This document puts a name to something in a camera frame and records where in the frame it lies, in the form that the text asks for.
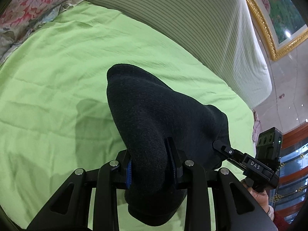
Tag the gold framed painting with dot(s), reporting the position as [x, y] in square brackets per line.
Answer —
[281, 9]

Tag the dark navy pants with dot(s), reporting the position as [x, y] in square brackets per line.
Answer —
[149, 115]

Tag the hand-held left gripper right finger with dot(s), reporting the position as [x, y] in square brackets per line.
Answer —
[172, 157]

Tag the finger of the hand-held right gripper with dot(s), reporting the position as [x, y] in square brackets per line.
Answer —
[227, 151]

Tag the pink floral pillow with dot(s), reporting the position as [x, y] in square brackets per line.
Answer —
[256, 127]

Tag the person's right hand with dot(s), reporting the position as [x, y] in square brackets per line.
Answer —
[261, 199]

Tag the wooden furniture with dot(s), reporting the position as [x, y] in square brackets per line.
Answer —
[293, 146]

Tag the person's right forearm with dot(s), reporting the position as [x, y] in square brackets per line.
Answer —
[280, 221]

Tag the striped padded headboard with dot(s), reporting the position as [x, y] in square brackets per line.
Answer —
[192, 24]

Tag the green bed sheet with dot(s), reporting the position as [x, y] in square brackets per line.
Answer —
[60, 77]

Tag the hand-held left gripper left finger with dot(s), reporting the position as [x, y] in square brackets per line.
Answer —
[128, 173]

